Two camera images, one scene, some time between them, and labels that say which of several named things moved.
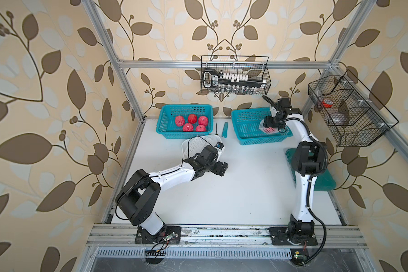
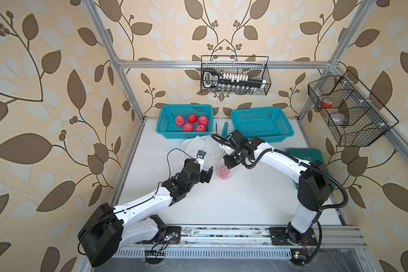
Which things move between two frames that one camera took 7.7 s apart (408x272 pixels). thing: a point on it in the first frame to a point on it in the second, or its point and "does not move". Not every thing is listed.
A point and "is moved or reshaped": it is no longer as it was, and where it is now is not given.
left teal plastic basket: x=183 y=121 does not move
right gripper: x=268 y=123 to x=229 y=164
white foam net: x=195 y=145 does not move
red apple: x=200 y=128 does not move
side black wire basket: x=355 y=116 does not move
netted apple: x=268 y=130 is moved or reshaped
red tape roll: x=327 y=103 does not move
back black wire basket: x=235 y=75 does not move
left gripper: x=217 y=170 to x=203 y=177
